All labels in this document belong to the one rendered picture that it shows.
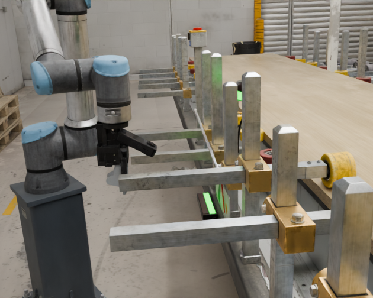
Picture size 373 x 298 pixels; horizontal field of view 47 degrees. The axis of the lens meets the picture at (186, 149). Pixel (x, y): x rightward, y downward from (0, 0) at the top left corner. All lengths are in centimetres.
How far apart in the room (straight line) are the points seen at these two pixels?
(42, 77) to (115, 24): 786
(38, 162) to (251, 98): 113
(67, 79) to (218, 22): 804
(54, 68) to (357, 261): 92
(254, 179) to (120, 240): 35
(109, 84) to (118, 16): 794
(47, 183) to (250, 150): 110
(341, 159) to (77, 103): 114
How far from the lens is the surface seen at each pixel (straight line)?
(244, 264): 111
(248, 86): 95
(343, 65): 314
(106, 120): 114
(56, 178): 190
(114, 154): 117
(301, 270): 125
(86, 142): 187
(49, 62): 123
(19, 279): 252
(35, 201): 185
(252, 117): 97
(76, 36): 175
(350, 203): 51
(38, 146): 186
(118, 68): 111
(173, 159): 146
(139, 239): 72
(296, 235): 72
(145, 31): 903
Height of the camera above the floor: 130
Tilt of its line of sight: 18 degrees down
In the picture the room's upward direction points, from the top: 2 degrees counter-clockwise
